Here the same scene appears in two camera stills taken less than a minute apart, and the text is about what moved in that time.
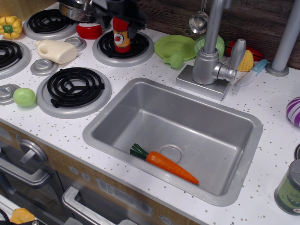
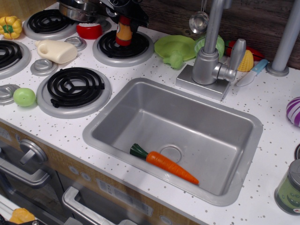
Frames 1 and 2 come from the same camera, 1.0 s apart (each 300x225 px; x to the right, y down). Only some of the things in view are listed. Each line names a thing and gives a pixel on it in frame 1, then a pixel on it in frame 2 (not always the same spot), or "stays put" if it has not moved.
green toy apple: (24, 97) stays put
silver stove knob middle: (43, 67) stays put
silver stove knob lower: (6, 94) stays put
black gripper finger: (107, 18) to (115, 16)
